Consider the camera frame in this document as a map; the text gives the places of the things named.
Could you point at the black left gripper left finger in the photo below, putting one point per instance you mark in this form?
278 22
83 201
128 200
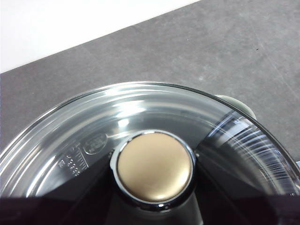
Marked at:
58 211

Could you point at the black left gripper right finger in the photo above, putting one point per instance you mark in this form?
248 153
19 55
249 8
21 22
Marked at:
246 208

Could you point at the glass lid with green knob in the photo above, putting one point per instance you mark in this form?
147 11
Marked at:
93 117

